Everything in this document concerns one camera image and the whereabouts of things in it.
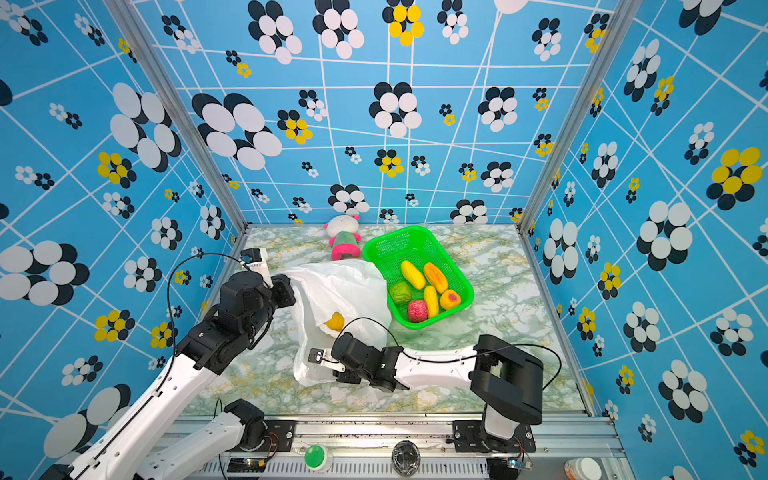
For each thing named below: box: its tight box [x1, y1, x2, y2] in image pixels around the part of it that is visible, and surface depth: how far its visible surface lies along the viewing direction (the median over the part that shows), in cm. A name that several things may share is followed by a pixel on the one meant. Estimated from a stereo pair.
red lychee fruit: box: [408, 300, 428, 322], surface depth 92 cm
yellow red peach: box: [440, 289, 461, 311], surface depth 95 cm
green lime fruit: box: [390, 281, 412, 305], surface depth 96 cm
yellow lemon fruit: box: [401, 260, 426, 290], surface depth 102 cm
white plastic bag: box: [282, 260, 392, 387], surface depth 72 cm
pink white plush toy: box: [323, 214, 362, 261], surface depth 113 cm
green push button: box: [304, 444, 333, 473], surface depth 64 cm
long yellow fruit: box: [424, 285, 439, 318], surface depth 95 cm
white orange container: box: [564, 457, 602, 480], surface depth 65 cm
